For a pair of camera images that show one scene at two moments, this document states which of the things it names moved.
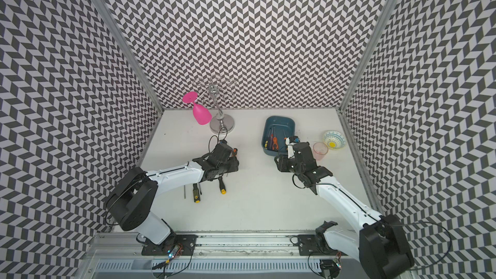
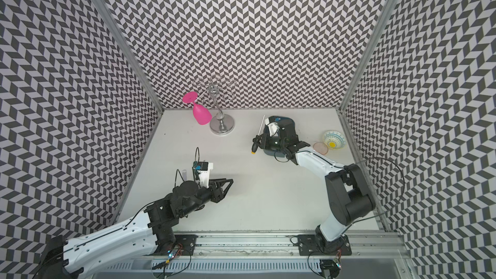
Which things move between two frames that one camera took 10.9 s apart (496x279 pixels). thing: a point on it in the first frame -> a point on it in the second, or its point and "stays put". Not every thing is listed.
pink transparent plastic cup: x=320 y=149 stays put
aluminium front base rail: x=119 y=256 stays put
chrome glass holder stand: x=216 y=88 stays put
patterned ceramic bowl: x=334 y=139 stays put
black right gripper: x=281 y=166 -> x=265 y=138
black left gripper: x=234 y=164 -> x=217 y=192
